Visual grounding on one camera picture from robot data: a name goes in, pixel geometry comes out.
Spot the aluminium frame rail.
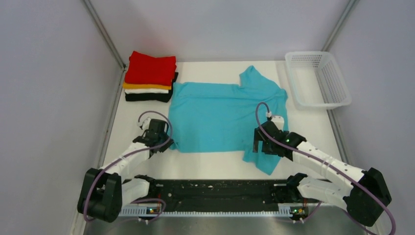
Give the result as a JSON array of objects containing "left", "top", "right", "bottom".
[{"left": 77, "top": 183, "right": 373, "bottom": 207}]

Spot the white folded t shirt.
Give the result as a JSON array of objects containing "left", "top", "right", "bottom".
[{"left": 124, "top": 88, "right": 170, "bottom": 94}]

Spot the orange folded t shirt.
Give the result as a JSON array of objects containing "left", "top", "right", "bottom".
[{"left": 122, "top": 82, "right": 172, "bottom": 90}]

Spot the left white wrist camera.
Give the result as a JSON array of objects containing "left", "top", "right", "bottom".
[{"left": 137, "top": 117, "right": 152, "bottom": 130}]

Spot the turquoise t shirt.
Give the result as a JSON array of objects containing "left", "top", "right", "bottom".
[{"left": 168, "top": 66, "right": 288, "bottom": 175}]

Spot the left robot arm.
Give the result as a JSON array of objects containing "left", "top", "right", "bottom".
[{"left": 77, "top": 118, "right": 174, "bottom": 222}]

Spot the white plastic basket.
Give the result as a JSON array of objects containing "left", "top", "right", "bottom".
[{"left": 285, "top": 51, "right": 352, "bottom": 110}]

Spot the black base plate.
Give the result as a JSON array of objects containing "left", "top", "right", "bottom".
[{"left": 129, "top": 177, "right": 320, "bottom": 213}]

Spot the white cable duct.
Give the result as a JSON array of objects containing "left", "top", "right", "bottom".
[{"left": 118, "top": 205, "right": 293, "bottom": 217}]

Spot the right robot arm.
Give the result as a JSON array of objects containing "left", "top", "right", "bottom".
[{"left": 254, "top": 120, "right": 392, "bottom": 227}]

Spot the red folded t shirt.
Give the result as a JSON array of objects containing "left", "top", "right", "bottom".
[{"left": 125, "top": 51, "right": 177, "bottom": 86}]

